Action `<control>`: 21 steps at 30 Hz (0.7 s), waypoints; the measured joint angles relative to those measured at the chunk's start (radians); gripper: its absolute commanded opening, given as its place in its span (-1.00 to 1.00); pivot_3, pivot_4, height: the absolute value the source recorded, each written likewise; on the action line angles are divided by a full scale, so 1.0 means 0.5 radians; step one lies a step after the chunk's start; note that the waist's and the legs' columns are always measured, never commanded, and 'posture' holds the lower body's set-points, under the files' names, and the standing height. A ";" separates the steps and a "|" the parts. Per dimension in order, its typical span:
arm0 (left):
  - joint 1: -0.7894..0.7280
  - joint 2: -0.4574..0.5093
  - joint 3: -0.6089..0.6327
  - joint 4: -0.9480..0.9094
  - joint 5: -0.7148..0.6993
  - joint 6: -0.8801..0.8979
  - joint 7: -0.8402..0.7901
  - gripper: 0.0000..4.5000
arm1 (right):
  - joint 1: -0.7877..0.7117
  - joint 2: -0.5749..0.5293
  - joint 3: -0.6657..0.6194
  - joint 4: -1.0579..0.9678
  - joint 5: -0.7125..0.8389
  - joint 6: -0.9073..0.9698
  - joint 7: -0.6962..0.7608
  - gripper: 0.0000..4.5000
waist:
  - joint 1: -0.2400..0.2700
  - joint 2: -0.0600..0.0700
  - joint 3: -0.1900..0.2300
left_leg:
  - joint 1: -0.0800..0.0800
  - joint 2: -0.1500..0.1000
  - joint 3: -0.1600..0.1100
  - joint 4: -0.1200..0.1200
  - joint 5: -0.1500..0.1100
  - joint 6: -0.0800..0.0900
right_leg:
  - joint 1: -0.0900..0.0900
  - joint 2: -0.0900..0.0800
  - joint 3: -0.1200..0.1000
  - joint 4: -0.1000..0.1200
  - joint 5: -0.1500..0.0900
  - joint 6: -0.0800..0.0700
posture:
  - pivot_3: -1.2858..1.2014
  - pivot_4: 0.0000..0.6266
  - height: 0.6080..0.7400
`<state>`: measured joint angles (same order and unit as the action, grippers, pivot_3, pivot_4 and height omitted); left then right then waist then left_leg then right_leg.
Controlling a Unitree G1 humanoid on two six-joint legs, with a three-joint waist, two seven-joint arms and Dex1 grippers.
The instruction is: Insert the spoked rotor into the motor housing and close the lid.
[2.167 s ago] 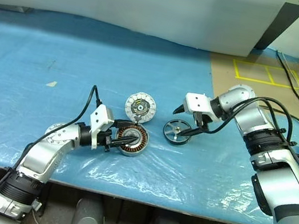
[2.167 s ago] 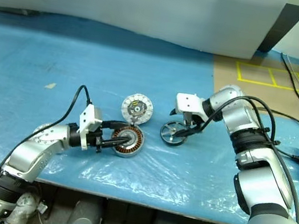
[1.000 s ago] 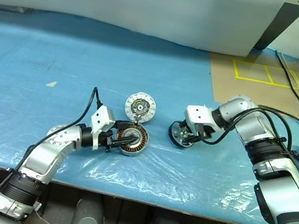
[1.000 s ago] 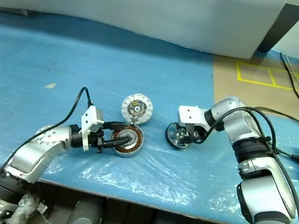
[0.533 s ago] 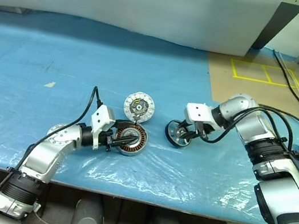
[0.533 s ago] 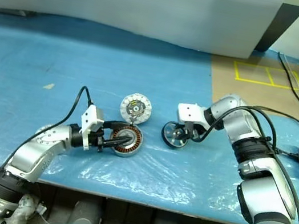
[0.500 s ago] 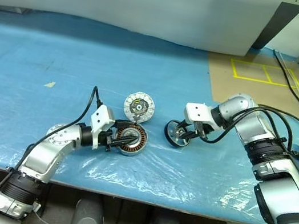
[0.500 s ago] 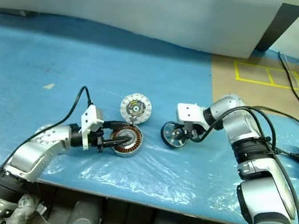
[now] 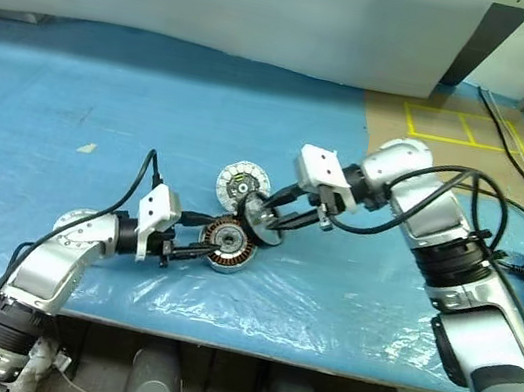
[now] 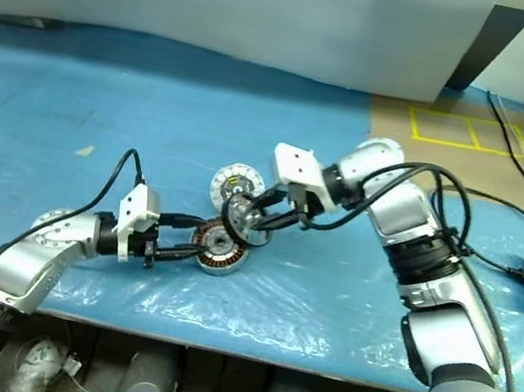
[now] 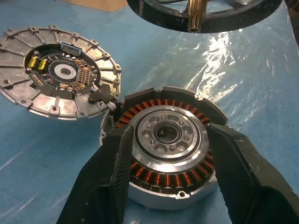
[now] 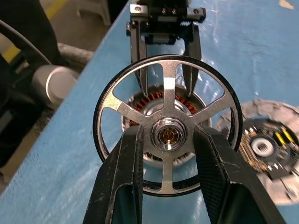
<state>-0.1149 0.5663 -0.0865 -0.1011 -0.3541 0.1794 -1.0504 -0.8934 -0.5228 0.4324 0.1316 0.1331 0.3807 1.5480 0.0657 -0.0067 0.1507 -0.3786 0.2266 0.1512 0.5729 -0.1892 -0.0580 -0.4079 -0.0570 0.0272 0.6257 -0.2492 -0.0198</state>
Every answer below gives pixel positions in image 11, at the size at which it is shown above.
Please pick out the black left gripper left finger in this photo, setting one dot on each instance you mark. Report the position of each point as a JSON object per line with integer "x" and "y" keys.
{"x": 105, "y": 177}

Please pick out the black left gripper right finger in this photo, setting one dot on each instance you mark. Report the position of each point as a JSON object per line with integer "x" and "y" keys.
{"x": 252, "y": 182}

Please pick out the silver motor housing copper windings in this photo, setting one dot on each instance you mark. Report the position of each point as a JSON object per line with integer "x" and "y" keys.
{"x": 144, "y": 140}

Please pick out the silver motor cover circuit board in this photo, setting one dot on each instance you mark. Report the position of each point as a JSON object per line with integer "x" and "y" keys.
{"x": 14, "y": 77}

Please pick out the black rotor ring with brass shaft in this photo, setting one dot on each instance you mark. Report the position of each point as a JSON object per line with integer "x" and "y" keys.
{"x": 163, "y": 21}

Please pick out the blue plastic table sheet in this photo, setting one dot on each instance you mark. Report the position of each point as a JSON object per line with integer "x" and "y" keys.
{"x": 46, "y": 163}

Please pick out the brown board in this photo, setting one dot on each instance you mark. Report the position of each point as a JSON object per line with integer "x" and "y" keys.
{"x": 98, "y": 4}

